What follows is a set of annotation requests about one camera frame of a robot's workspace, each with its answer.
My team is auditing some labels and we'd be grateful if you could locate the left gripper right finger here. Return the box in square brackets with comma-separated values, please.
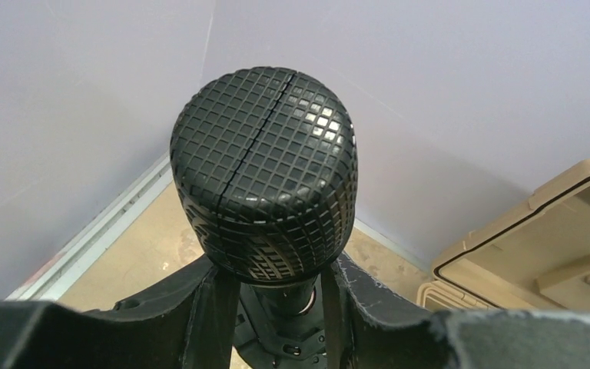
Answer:
[321, 254, 590, 368]

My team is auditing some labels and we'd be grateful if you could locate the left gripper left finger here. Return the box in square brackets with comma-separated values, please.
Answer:
[0, 257, 240, 368]

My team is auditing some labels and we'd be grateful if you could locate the black microphone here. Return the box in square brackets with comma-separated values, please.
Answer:
[169, 66, 358, 317]

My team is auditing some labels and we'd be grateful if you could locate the tan plastic toolbox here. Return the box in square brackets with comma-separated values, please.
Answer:
[416, 159, 590, 311]

